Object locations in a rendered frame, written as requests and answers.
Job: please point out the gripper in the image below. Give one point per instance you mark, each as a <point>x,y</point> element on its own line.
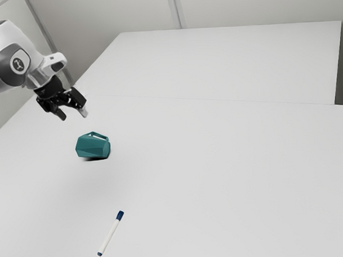
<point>50,90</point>

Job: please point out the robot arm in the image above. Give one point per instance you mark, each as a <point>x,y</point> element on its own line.
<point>8,58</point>

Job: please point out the white marker with blue cap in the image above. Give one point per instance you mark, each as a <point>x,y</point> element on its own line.
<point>110,234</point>

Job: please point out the teal faceted mug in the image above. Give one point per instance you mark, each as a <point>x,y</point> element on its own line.
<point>92,147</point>

